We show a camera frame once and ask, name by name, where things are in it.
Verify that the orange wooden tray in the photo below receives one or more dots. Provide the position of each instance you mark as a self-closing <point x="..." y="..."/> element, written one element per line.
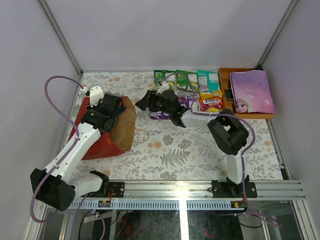
<point x="225" y="84"/>

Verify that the aluminium front rail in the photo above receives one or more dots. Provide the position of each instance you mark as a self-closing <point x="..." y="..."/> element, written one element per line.
<point x="143" y="194"/>

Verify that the Fox's candy bag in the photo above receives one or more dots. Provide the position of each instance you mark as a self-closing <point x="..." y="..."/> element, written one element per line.
<point x="211" y="101"/>

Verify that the small black object in tray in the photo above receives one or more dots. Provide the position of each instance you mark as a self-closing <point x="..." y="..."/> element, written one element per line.
<point x="229" y="94"/>

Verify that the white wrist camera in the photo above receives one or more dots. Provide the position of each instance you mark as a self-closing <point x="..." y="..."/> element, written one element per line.
<point x="95" y="94"/>
<point x="164" y="86"/>

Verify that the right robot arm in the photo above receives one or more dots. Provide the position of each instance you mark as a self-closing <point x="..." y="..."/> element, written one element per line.
<point x="229" y="133"/>

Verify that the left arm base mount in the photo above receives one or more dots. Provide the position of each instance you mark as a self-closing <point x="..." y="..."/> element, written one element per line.
<point x="114" y="190"/>

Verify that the floral table mat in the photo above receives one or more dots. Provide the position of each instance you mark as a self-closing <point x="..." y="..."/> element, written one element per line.
<point x="163" y="151"/>

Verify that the red brown paper bag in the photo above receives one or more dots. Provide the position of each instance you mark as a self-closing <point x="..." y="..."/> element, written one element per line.
<point x="120" y="139"/>

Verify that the blue Doritos chip bag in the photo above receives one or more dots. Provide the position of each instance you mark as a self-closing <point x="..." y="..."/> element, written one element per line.
<point x="121" y="109"/>

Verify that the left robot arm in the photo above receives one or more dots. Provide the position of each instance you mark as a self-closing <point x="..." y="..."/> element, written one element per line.
<point x="54" y="184"/>

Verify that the purple Fox's candy packet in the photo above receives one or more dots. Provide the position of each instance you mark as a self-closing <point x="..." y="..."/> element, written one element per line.
<point x="189" y="102"/>

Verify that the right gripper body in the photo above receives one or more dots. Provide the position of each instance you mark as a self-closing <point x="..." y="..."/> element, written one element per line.
<point x="160" y="105"/>

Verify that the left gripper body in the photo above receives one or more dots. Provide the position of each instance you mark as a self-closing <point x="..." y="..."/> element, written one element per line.
<point x="116" y="105"/>

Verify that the teal snack packet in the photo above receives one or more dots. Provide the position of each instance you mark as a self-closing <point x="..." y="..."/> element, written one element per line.
<point x="208" y="81"/>

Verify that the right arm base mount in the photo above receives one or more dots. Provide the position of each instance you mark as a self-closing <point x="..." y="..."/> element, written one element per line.
<point x="228" y="189"/>

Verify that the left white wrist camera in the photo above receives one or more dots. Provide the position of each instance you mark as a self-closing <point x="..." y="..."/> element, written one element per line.
<point x="95" y="94"/>

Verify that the purple Frozen cloth bag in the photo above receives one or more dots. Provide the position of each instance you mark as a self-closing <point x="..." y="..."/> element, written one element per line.
<point x="251" y="92"/>

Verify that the green snack packet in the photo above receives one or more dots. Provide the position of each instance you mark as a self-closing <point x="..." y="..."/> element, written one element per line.
<point x="187" y="80"/>
<point x="159" y="75"/>

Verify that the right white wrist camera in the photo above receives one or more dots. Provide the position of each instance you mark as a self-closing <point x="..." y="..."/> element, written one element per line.
<point x="164" y="86"/>

